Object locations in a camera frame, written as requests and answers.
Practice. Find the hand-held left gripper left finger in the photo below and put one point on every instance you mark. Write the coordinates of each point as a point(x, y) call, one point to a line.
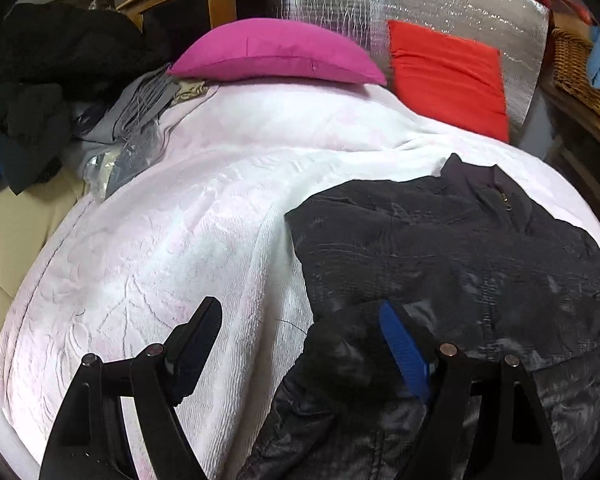
point(195, 345)

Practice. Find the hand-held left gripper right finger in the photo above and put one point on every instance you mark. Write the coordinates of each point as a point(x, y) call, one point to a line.
point(405, 350)

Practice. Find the black quilted jacket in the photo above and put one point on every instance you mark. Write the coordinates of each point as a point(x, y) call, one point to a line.
point(455, 270)

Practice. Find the white textured blanket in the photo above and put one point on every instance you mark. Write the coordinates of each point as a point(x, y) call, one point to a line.
point(180, 220)

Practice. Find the cream leather sofa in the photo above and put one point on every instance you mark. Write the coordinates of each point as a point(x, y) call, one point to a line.
point(15, 230)

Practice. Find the grey garment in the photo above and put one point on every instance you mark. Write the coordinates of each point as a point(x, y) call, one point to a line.
point(130, 110)

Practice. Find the beige patterned cloth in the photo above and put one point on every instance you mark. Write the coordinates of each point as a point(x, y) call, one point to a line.
point(190, 91)

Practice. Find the wooden side table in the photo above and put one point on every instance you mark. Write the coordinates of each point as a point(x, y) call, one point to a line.
point(580, 150)

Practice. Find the red pillow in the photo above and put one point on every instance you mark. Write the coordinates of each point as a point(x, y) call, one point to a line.
point(445, 80)

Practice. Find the pink pillow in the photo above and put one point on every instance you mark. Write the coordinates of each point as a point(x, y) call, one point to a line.
point(275, 52)

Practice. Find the pile of dark coats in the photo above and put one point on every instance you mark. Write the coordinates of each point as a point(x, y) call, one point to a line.
point(55, 70)

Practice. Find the wicker basket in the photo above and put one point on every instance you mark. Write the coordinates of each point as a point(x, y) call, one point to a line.
point(575, 70)

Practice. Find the wooden cabinet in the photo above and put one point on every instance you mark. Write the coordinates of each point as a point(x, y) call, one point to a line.
point(195, 5)

